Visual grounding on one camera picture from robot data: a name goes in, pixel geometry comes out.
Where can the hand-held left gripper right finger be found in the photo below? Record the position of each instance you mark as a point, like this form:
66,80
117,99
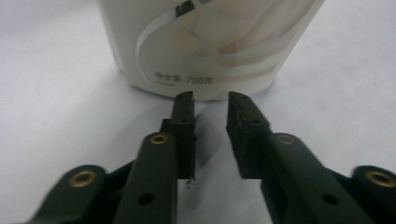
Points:
247,143

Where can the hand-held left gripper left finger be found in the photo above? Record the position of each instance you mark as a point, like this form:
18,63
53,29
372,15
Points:
185,140

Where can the white bottle with blue pump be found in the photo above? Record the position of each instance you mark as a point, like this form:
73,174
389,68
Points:
149,37

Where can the white table cover sheet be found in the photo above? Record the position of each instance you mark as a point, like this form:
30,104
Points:
62,109

